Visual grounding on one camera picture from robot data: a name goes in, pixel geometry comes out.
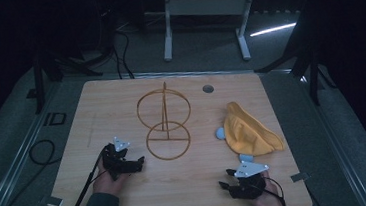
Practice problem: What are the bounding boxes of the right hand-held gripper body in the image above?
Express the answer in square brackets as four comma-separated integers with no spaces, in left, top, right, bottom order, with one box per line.
[224,159,273,202]

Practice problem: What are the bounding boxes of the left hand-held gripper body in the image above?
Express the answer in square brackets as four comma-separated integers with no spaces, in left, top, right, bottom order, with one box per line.
[100,134,140,183]

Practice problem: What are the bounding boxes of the person's left hand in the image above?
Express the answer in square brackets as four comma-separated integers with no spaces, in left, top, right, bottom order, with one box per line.
[90,156,131,199]

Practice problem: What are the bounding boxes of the person's right hand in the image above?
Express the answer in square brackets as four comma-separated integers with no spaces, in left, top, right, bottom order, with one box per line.
[249,170,285,206]

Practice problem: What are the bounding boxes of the yellow fabric hat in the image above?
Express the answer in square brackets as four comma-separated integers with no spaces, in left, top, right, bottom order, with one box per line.
[221,96,287,159]

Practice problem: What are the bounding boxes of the black metal stand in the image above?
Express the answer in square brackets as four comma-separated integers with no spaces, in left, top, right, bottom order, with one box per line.
[29,39,106,116]
[251,36,340,112]

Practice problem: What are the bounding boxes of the right hand-held gripper black cable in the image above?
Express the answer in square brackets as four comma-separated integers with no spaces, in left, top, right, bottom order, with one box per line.
[260,173,287,206]

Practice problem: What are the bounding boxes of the hand-held gripper black cable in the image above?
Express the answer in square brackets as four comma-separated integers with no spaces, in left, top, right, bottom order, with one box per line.
[47,149,112,206]
[260,173,287,206]

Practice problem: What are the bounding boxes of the golden wire hat stand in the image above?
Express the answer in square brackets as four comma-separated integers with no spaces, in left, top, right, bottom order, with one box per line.
[133,78,197,164]

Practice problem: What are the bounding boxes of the left hand-held gripper black cable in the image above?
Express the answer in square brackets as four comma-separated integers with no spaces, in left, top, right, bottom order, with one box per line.
[47,149,112,206]

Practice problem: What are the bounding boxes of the black looped floor cable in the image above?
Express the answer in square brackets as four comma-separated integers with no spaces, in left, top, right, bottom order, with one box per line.
[27,137,58,168]

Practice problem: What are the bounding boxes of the grey table cable grommet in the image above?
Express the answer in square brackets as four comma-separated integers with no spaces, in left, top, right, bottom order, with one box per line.
[202,83,215,95]

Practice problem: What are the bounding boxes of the aluminium frame rail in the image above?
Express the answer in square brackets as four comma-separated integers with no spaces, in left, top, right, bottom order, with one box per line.
[289,61,366,206]
[0,80,74,206]

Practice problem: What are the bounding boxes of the black hanging cables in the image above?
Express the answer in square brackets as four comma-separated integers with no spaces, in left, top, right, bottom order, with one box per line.
[109,26,136,82]

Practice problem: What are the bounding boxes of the white metal desk frame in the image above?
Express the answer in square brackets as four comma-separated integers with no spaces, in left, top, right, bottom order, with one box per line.
[158,0,264,69]

